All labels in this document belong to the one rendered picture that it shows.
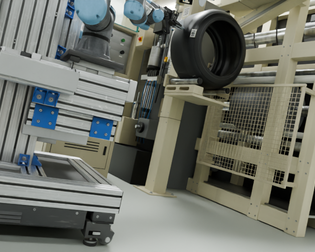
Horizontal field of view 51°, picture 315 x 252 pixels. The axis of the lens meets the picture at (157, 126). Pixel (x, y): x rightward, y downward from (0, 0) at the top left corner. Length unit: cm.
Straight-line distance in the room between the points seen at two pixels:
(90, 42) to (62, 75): 23
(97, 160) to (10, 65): 167
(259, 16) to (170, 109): 100
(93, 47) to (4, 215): 70
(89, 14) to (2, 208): 74
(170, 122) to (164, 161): 32
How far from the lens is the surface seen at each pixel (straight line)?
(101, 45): 139
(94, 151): 272
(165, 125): 266
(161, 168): 268
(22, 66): 120
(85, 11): 128
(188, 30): 241
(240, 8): 299
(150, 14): 213
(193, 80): 238
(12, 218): 127
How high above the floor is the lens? 48
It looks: 1 degrees up
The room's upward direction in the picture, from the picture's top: 12 degrees clockwise
